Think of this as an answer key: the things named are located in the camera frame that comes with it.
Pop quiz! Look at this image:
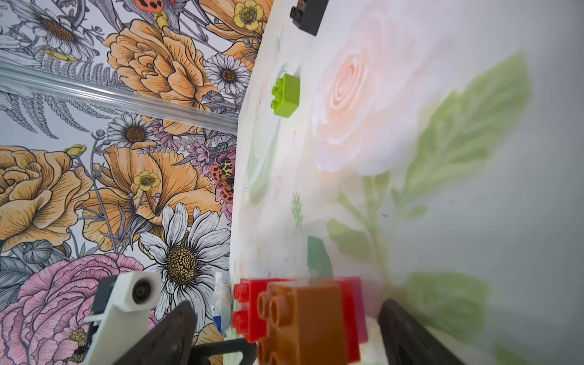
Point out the black lego brick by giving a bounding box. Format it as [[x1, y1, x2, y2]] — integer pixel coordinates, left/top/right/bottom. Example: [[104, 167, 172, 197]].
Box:
[[290, 0, 329, 36]]

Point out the orange lego brick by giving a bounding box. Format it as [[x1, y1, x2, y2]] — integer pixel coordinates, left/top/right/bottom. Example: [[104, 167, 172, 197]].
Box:
[[257, 281, 348, 364]]

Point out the magenta lego brick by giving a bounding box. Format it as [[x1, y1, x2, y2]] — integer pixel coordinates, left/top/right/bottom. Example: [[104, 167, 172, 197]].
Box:
[[336, 277, 368, 344]]

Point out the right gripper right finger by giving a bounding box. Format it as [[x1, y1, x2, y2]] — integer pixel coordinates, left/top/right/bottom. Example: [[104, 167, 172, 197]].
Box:
[[378, 299, 464, 365]]

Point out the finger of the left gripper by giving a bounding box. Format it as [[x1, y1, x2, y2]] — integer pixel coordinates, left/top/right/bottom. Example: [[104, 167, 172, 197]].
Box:
[[189, 339, 258, 365]]

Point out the blue white card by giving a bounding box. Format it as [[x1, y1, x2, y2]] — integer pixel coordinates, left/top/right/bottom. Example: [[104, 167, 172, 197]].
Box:
[[210, 271, 233, 335]]

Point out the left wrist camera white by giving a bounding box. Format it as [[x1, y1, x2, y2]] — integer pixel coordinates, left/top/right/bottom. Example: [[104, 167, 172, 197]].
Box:
[[83, 271, 161, 364]]

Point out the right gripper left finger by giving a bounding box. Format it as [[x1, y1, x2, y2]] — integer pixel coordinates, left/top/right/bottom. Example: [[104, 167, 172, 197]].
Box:
[[114, 301, 197, 365]]

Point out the green lego brick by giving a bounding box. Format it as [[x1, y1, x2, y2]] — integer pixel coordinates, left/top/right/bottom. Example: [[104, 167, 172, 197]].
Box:
[[270, 73, 301, 118]]

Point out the long red lego brick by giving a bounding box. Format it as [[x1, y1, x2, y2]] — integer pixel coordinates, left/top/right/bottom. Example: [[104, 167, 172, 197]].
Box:
[[233, 278, 361, 364]]

